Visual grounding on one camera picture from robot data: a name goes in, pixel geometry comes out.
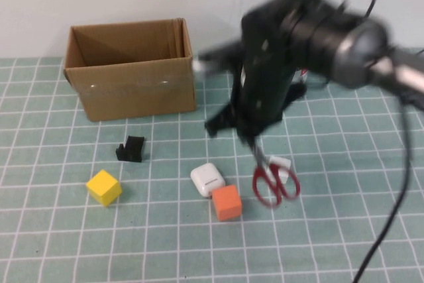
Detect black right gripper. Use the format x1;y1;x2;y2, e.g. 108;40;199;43
203;63;308;152

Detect red-handled scissors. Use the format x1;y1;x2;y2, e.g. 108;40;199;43
246;133;301;210

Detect white cube block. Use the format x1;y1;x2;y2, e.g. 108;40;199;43
267;154;293;185

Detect white earbuds case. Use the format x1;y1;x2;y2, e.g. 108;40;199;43
189;162;227;198

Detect orange cube block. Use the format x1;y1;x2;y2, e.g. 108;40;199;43
211;184;243;221

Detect black mesh pen holder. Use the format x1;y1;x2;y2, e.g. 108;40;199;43
293;66;311;85

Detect brown cardboard box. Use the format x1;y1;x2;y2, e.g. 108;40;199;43
63;17;197;122

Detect green checkered tablecloth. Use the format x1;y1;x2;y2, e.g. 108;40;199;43
0;46;424;283

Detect yellow cube block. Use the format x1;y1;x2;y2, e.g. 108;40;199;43
85;168;123;207

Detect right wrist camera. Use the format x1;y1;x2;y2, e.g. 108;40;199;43
193;39;248;74

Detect black plastic bracket part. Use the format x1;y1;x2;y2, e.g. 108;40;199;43
115;134;146;162

